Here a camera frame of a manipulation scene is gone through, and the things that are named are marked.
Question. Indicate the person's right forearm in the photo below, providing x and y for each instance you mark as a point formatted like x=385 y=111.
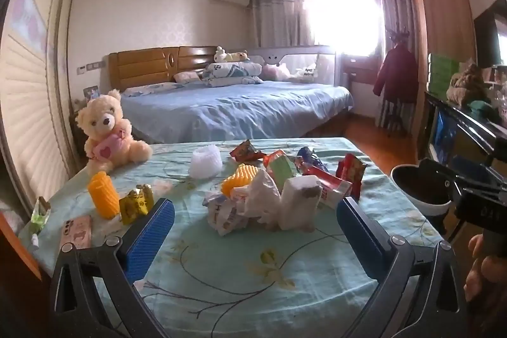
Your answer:
x=489 y=320

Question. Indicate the white tissue pack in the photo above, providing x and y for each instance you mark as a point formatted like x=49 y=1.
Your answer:
x=299 y=203

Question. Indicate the bed with blue sheet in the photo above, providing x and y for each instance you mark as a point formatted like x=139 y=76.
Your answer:
x=237 y=108

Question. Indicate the person's right hand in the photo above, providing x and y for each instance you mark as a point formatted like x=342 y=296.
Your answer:
x=489 y=274

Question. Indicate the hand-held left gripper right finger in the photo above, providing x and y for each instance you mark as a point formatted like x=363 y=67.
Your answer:
x=358 y=239

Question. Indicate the small white pillow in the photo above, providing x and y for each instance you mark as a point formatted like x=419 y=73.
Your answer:
x=188 y=76

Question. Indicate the green floral tablecloth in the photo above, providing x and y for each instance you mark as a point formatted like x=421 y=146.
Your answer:
x=237 y=274

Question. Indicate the red snack wrapper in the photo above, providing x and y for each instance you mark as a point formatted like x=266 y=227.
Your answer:
x=245 y=152

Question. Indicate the dark red coat on stand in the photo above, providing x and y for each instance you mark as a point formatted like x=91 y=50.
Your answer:
x=398 y=35

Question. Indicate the glossy black cabinet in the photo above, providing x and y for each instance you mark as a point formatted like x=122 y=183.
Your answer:
x=475 y=128

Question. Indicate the stack of green boxes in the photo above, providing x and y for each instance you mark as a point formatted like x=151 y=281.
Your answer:
x=441 y=74

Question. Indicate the beige louvered sliding door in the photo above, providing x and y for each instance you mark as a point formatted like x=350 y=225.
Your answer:
x=31 y=84

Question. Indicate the phone in pink case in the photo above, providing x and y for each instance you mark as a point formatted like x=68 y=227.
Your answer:
x=77 y=233

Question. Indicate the white plush toy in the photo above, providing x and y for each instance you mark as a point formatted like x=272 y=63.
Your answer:
x=220 y=55

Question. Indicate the pink plush toy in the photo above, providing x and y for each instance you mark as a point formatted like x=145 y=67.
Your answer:
x=275 y=72

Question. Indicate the red and white packet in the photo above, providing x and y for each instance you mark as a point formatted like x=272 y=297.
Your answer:
x=332 y=185

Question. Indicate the framed photo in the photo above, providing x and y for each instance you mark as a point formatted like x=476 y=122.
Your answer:
x=91 y=92

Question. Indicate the dark red snack bag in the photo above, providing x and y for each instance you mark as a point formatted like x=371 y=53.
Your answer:
x=352 y=171

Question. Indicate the cream teddy bear pink heart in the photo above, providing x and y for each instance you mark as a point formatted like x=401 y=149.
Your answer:
x=105 y=116

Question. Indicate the yellow plush toy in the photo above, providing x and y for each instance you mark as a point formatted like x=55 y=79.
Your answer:
x=237 y=56

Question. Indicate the dark wooden nightstand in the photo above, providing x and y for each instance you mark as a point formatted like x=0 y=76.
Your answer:
x=77 y=140

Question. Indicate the wall switch panel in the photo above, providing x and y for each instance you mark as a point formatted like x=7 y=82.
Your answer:
x=91 y=66

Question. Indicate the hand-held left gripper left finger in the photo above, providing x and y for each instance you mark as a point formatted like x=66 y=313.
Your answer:
x=150 y=239

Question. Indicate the white tissue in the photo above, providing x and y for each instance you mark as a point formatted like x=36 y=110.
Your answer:
x=261 y=195

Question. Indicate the yellow snack wrapper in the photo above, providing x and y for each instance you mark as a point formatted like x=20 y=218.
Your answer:
x=132 y=205

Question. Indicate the black television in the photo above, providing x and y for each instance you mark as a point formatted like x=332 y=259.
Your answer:
x=487 y=33

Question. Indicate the yellow corn toy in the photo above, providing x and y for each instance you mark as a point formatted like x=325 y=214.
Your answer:
x=103 y=195

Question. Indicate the wooden headboard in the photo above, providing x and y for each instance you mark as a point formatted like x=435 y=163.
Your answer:
x=138 y=68

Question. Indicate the tall wooden wardrobe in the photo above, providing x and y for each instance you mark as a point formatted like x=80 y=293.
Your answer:
x=439 y=5

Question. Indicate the grey dotted curtain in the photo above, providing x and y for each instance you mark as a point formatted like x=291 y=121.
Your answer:
x=394 y=5
x=281 y=13

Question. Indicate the green carton box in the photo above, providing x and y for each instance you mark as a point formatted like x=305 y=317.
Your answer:
x=283 y=167

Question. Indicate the black bin with white rim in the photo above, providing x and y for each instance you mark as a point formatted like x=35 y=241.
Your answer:
x=412 y=195

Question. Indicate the yellow ridged foam piece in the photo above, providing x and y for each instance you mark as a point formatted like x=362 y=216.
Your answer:
x=241 y=175

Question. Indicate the bright window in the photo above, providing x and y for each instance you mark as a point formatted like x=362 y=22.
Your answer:
x=344 y=17

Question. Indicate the folded panda print quilt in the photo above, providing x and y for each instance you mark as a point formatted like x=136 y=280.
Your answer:
x=231 y=72

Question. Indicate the wooden desk with drawer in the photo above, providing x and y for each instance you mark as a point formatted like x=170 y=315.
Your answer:
x=358 y=68

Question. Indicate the green cloth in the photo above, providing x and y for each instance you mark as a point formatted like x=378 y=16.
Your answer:
x=480 y=108

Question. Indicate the blue snack wrapper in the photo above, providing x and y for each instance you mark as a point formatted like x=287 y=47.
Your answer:
x=309 y=156

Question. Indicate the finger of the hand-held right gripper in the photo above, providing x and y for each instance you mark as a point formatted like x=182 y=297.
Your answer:
x=439 y=169

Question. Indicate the printed paper wrapper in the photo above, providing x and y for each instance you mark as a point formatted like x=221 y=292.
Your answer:
x=222 y=215

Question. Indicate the green snack wrapper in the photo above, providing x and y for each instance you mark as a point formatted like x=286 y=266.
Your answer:
x=39 y=215

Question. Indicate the orange wooden board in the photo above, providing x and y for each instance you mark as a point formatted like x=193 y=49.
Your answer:
x=19 y=243

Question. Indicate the brown plush toy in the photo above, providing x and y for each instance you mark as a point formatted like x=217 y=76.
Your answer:
x=467 y=82

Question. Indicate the blue patterned pillow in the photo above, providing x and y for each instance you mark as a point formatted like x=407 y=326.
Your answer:
x=154 y=88

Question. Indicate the grey bed guard rail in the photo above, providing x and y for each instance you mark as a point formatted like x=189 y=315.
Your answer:
x=313 y=64

